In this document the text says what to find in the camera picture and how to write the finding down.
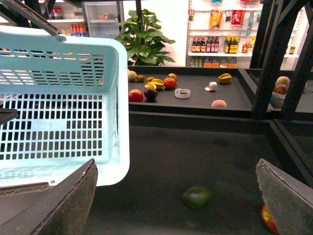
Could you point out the red apple on tray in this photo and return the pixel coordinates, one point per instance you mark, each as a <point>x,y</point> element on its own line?
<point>135,95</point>

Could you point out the pink peach front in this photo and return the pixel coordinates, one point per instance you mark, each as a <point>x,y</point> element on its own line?
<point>219,103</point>

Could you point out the dark purple plum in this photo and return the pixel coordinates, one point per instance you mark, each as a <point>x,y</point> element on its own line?
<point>150,93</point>

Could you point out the white sauce bottle shelf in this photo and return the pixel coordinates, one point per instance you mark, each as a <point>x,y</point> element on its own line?
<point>222,32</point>

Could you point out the red green apple behind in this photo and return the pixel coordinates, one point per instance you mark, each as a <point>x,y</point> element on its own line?
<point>173,76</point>

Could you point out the green potted plant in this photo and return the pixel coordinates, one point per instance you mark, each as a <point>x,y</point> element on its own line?
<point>143,40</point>

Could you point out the light blue plastic basket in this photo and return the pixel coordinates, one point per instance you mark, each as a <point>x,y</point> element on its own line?
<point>69,95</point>

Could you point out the yellow starfruit right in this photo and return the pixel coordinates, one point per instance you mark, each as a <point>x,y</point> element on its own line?
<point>225,78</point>

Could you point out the pale green peach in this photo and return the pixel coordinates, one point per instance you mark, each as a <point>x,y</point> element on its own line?
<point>132,75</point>

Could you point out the red green mango right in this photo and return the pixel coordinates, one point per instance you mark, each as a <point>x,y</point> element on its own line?
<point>282,80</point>

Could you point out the black fruit display tray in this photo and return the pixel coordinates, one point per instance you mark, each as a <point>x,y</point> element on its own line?
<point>237,94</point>

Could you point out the glass door drinks fridge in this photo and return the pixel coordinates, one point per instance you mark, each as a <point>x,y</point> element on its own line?
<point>102,18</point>

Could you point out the red apple far right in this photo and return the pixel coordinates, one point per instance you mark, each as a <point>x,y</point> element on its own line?
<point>280,89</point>

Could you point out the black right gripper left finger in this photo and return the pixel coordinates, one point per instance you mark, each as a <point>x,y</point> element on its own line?
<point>41,209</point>

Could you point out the yellow starfruit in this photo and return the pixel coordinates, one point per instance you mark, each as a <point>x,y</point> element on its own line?
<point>225,78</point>
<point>155,83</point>

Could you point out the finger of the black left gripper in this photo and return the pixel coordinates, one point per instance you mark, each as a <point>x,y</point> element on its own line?
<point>7,115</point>

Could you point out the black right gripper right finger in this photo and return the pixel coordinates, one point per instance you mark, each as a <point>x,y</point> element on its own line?
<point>289,201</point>

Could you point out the orange persimmon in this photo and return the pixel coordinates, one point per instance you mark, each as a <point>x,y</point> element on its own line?
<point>169,82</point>

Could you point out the green avocado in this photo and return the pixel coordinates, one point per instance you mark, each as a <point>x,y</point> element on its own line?
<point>196,196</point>

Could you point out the red yellow apple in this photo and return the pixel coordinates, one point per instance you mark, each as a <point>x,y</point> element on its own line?
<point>268,220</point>

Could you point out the yellow brown kiwi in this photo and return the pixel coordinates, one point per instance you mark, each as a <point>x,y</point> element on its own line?
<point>149,79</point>

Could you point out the yellow starfruit left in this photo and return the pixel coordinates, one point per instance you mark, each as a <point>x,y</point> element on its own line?
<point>155,83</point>

